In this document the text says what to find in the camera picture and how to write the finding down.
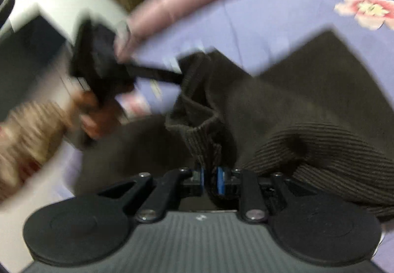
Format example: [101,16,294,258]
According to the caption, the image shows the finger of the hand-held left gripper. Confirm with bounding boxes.
[123,62,183,85]

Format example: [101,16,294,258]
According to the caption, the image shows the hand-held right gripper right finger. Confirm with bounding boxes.
[217,168,296,222]

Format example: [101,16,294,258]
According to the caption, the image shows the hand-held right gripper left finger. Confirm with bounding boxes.
[98,168,205,222]

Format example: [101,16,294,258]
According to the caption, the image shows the black pants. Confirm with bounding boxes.
[74,30,394,219]

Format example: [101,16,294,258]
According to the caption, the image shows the person's left hand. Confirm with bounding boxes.
[77,92,125,140]

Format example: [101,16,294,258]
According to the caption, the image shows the black television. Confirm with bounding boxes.
[0,11,74,121]

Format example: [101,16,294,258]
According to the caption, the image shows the black round object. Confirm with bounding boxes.
[0,0,15,32]

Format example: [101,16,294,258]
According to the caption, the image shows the purple floral bedsheet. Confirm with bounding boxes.
[55,0,394,200]

